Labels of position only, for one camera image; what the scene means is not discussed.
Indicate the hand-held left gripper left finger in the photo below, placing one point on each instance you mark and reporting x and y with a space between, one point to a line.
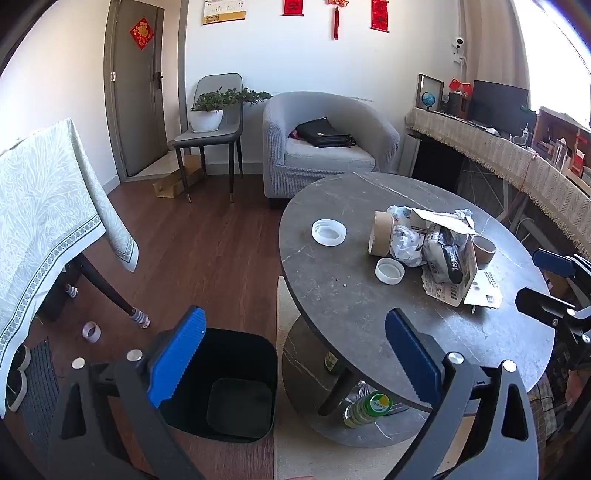
178 357

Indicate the white security camera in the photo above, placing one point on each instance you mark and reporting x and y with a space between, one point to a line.
458 45

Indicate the white paper card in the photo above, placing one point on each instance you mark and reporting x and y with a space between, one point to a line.
485 288

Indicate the wall calendar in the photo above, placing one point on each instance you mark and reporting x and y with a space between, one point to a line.
224 11

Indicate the dark brown box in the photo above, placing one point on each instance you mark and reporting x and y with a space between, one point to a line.
457 104

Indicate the small blue globe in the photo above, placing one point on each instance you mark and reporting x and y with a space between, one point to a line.
428 99

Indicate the black leather bag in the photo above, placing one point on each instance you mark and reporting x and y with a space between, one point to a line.
323 134

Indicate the small cardboard roll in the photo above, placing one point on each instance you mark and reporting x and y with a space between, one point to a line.
483 251

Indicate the dark picture frame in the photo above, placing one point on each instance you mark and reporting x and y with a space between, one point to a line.
431 83

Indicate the small red flags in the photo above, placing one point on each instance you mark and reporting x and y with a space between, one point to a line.
461 86

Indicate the red knot hanging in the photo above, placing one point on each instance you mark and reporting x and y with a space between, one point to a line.
335 18

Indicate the clear tape roll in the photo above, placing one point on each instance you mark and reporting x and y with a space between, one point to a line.
87 334

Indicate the dark table leg striped sock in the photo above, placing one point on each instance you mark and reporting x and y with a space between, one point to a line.
111 288
70 291

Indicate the plaid cloth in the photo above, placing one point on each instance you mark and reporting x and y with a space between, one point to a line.
547 410

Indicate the white panel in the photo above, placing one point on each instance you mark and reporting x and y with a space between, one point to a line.
408 154

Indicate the grey dining chair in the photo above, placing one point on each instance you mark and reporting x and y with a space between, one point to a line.
217 136

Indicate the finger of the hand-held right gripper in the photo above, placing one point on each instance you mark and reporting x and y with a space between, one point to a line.
542 302
554 263

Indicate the round grey marble table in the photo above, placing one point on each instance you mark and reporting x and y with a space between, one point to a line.
346 300

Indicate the white round lid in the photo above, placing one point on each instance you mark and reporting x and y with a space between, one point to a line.
390 271

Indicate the dark plastic waste bin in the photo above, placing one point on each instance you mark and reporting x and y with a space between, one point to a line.
231 360

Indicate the pale green patterned tablecloth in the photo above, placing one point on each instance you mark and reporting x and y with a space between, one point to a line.
46 207

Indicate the black slipper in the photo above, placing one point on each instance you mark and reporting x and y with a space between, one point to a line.
22 357
14 392

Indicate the grey door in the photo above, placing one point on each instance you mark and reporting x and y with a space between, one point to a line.
136 115

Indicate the brown tape roll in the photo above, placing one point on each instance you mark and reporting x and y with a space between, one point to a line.
378 235

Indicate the desk with beige lace cloth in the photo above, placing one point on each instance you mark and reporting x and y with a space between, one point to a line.
498 152

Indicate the newspaper-wrapped bundle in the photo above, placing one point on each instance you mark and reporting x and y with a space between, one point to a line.
443 256

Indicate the clear plastic wrap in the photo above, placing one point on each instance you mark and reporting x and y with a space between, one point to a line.
399 213

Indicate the flat cardboard box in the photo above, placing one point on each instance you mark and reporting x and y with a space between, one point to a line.
171 184

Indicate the white paper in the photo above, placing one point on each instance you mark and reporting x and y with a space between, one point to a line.
406 242

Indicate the printed cardboard piece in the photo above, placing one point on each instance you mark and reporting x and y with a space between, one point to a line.
455 290

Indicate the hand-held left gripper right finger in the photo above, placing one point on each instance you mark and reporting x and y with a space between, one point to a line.
411 353

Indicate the green bonsai plant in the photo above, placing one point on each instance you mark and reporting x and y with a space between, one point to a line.
231 98

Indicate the wooden shelf with items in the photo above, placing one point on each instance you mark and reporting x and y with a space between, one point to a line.
563 138

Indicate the black monitor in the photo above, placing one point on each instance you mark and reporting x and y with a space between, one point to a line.
498 101

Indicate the red wall scroll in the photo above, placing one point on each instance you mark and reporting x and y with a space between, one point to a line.
379 14
293 7

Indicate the white plant pot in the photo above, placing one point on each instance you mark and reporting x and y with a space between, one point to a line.
207 121

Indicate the grey fabric armchair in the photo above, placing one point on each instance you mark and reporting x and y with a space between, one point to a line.
323 161

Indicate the dark ribbed floor mat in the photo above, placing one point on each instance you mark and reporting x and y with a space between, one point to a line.
41 397

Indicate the red diamond door decoration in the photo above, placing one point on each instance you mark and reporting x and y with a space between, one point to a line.
141 33

